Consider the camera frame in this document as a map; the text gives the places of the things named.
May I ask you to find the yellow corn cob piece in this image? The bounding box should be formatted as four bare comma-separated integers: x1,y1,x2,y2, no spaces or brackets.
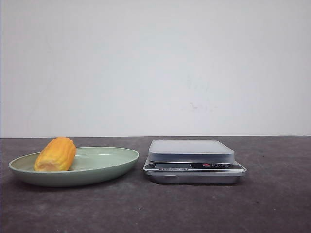
34,137,76,172

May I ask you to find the silver digital kitchen scale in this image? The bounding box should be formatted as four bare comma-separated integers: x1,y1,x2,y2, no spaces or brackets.
143,139,247,184

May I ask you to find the green oval plate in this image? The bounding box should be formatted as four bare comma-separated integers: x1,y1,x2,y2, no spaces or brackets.
9,147,139,187

